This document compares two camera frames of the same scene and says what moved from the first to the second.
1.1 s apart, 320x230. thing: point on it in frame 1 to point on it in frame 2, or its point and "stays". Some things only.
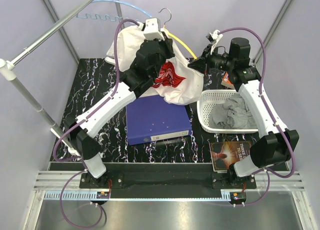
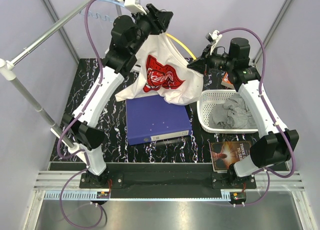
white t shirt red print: (177, 82) stays
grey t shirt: (233, 113) stays
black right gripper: (203, 64) stays
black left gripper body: (165, 47) to (155, 26)
